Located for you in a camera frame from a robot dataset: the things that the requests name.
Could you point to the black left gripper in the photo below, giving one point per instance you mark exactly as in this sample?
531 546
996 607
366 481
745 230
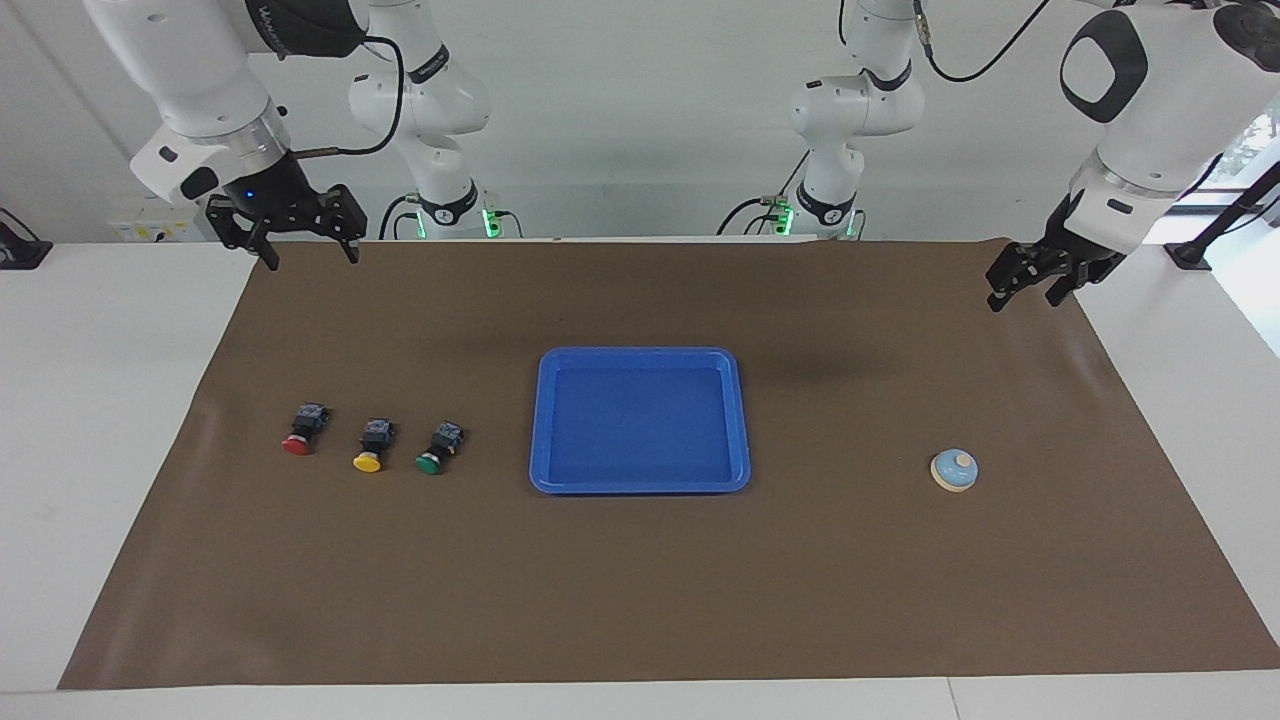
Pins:
1050 262

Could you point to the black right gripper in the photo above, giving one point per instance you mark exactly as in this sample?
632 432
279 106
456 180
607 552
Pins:
290 205

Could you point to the red push button switch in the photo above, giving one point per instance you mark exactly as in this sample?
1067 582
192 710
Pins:
308 422

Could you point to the blue service bell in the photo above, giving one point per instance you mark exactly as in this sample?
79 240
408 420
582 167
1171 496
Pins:
952 475

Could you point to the yellow push button switch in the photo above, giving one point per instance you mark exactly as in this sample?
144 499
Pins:
368 461

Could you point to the green push button switch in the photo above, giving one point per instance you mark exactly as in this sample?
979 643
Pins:
428 463

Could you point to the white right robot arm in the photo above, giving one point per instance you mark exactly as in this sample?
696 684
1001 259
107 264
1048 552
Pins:
190 80

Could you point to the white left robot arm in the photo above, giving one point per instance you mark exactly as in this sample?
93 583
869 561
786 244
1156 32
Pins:
1180 90

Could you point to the blue plastic tray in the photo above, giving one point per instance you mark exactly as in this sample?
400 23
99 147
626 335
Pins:
640 430

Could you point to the window with greenery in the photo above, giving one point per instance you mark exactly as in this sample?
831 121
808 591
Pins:
1255 140

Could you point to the black table clamp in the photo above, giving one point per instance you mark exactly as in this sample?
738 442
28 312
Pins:
20 255

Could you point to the brown table mat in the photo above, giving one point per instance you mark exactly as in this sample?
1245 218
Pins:
640 580

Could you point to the black camera stand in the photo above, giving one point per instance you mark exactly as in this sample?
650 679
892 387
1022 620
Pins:
1190 255

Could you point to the white wall socket box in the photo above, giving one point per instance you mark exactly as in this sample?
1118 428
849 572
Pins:
140 232

